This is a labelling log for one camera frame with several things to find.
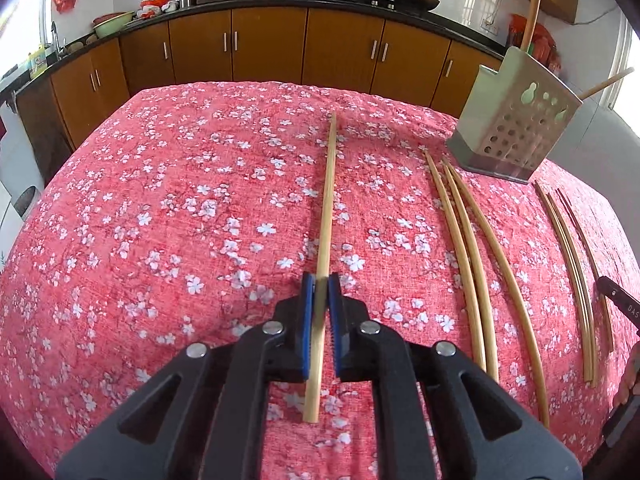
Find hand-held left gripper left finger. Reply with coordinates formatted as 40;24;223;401
55;272;321;480

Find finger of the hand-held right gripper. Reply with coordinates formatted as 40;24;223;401
596;275;640;336

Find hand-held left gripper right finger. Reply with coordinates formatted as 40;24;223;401
327;272;583;480

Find perforated metal chopstick holder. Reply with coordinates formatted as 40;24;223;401
446;46;585;185

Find person's right hand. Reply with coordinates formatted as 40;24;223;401
612;342;640;411

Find red floral tablecloth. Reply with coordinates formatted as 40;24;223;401
0;80;640;480

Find wooden kitchen base cabinets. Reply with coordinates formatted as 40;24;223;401
15;7;506;153

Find red packets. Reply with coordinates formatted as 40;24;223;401
507;14;563;73

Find black kitchen countertop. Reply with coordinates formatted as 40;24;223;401
0;0;506;96

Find white appliance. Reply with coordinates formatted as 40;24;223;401
0;105;48;226

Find red and white dishes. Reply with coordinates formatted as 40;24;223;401
137;0;178;17

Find green basin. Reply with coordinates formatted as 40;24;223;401
92;10;136;38

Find yellow-green bottle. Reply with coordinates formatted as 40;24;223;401
29;46;49;80

